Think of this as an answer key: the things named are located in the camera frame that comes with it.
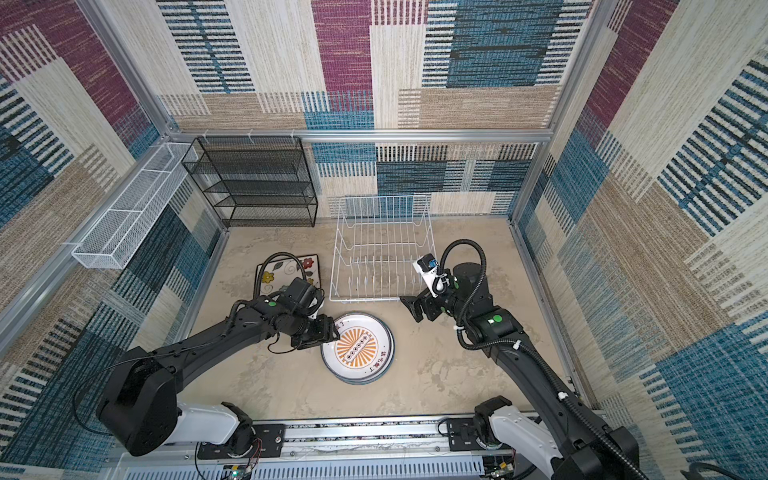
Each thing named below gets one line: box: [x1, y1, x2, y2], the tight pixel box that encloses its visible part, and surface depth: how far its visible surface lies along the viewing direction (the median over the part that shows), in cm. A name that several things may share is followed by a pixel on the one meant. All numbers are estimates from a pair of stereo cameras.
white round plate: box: [320, 311, 396, 385], surface depth 87 cm
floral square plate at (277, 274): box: [263, 254, 322, 294], surface depth 104 cm
